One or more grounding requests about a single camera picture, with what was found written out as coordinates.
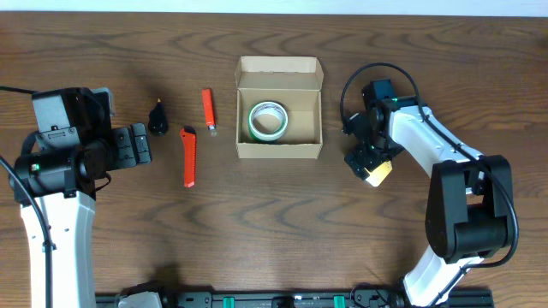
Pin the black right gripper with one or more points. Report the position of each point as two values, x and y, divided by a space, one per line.
359 149

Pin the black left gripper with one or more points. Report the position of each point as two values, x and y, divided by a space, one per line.
128 153

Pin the yellow notepad with barcode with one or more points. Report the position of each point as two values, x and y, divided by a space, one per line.
377 175

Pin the orange stapler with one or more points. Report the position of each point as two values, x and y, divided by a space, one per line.
207 101

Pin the green tape roll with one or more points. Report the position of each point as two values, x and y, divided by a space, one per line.
268 108

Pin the beige masking tape roll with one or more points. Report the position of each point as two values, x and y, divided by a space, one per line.
266 123

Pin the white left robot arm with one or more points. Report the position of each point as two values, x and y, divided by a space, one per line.
54 181

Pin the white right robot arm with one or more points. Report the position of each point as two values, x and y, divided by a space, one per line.
470 217

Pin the orange utility knife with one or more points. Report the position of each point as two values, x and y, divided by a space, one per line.
189 140

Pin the brown cardboard box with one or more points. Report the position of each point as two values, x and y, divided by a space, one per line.
278 100

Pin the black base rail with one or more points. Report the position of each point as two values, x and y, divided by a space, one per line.
154 295

